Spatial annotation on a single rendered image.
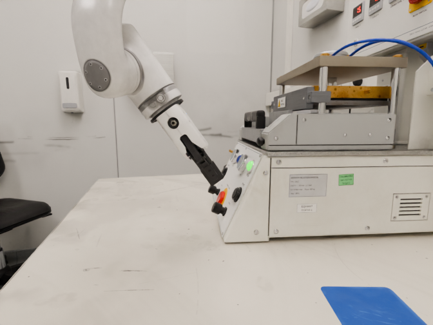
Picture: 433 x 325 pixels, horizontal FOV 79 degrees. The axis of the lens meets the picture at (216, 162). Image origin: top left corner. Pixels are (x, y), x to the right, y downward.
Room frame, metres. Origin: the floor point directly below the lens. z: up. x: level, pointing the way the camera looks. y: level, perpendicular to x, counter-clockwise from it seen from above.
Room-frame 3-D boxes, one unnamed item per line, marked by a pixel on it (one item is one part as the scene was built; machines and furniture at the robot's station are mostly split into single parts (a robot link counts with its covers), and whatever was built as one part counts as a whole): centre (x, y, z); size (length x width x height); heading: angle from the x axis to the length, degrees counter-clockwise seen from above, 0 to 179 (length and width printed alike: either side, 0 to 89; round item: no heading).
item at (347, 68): (0.65, -0.31, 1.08); 0.31 x 0.24 x 0.13; 5
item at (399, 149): (0.67, -0.31, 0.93); 0.46 x 0.35 x 0.01; 95
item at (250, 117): (0.65, -0.09, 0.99); 0.15 x 0.02 x 0.04; 5
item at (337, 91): (0.66, -0.28, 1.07); 0.22 x 0.17 x 0.10; 5
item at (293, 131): (0.52, -0.21, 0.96); 0.26 x 0.05 x 0.07; 95
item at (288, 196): (0.65, -0.27, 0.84); 0.53 x 0.37 x 0.17; 95
